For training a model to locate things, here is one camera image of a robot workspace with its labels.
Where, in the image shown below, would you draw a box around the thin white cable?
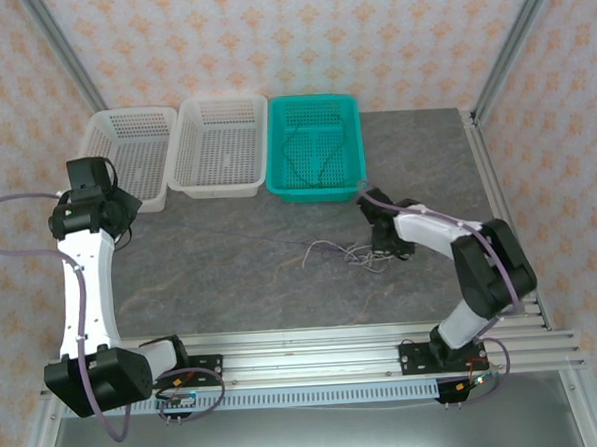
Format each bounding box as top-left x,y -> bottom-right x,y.
344,240 -> 397,277
301,237 -> 362,269

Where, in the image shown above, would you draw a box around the thin green cable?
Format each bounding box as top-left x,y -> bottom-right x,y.
278,111 -> 351,191

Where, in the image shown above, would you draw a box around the white perforated plastic basket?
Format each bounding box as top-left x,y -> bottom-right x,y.
163,92 -> 274,202
74,105 -> 185,217

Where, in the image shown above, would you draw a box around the teal perforated plastic basket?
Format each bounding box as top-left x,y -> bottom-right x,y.
261,92 -> 369,208

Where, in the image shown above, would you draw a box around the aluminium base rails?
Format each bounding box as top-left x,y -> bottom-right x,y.
36,311 -> 588,398

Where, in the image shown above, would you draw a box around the small circuit board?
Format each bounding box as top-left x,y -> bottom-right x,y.
448,367 -> 504,395
154,388 -> 199,411

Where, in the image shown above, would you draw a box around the grey metal lower shelf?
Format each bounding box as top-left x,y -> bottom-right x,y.
45,391 -> 590,447

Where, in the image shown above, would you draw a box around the aluminium side rail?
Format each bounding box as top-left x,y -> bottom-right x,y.
460,104 -> 555,336

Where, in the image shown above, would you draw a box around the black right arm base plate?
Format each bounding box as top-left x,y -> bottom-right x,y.
398,337 -> 491,378

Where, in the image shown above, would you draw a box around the aluminium upright post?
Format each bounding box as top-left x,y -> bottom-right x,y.
17,0 -> 109,118
465,0 -> 570,125

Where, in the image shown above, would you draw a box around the white slotted cable duct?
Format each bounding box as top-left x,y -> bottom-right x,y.
126,379 -> 442,417

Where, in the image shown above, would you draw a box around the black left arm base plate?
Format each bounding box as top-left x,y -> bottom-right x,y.
149,354 -> 226,391

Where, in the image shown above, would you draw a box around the right arm purple robot cable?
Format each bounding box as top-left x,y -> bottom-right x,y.
356,171 -> 529,412

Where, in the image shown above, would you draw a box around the aluminium frame leg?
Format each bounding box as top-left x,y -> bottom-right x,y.
559,367 -> 597,447
14,395 -> 66,447

